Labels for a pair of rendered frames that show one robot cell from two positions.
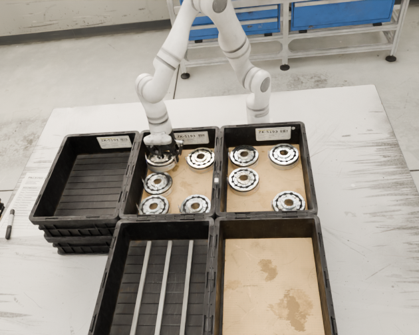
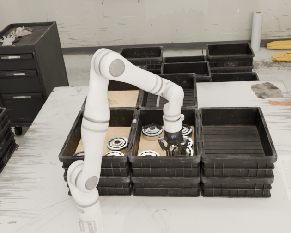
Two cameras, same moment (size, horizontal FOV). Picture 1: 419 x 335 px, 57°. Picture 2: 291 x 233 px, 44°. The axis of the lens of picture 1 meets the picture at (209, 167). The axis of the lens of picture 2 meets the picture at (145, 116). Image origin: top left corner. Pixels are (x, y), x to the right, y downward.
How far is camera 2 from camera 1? 2.24 m
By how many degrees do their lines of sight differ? 101
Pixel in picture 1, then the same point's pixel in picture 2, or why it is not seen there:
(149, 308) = not seen: hidden behind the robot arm
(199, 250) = not seen: hidden behind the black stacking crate
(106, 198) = (222, 143)
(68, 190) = (258, 148)
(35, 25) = not seen: outside the picture
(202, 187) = (148, 147)
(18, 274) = (277, 137)
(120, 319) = (190, 99)
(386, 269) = (52, 139)
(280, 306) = (113, 103)
